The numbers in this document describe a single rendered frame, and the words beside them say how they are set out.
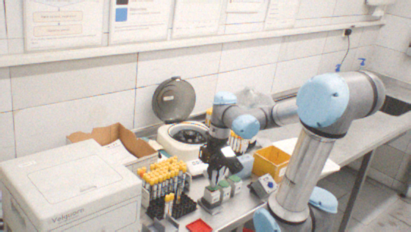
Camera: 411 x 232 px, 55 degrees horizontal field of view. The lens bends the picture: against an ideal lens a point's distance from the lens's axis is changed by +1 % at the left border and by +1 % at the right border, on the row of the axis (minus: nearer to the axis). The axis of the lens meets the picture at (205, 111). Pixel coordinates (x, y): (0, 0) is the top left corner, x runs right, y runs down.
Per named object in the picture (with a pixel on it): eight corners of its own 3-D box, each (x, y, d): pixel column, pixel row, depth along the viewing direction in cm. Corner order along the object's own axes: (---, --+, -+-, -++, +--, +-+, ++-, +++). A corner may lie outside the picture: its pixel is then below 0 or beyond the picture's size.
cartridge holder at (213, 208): (212, 215, 144) (213, 207, 143) (197, 202, 150) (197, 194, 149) (223, 210, 148) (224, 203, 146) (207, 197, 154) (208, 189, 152)
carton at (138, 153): (100, 205, 141) (102, 169, 135) (64, 167, 159) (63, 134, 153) (157, 183, 157) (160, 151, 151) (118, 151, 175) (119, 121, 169)
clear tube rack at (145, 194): (147, 209, 142) (148, 193, 139) (131, 195, 149) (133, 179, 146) (189, 191, 156) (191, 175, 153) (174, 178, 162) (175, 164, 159)
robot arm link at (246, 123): (271, 115, 124) (250, 101, 132) (242, 120, 118) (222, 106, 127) (267, 137, 127) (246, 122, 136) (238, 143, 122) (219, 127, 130)
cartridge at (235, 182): (233, 197, 156) (236, 183, 153) (224, 191, 159) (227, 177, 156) (240, 194, 159) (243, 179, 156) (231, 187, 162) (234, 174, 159)
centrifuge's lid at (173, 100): (156, 79, 171) (147, 75, 177) (155, 133, 178) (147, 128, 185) (198, 75, 183) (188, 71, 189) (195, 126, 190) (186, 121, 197)
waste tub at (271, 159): (272, 186, 166) (277, 166, 162) (249, 171, 175) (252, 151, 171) (291, 177, 175) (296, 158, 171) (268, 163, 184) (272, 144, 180)
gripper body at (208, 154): (213, 155, 148) (217, 126, 143) (228, 166, 143) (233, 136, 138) (197, 160, 143) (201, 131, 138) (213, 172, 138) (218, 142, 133)
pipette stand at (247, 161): (235, 186, 163) (239, 165, 159) (224, 177, 168) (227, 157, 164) (252, 180, 169) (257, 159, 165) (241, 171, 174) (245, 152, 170)
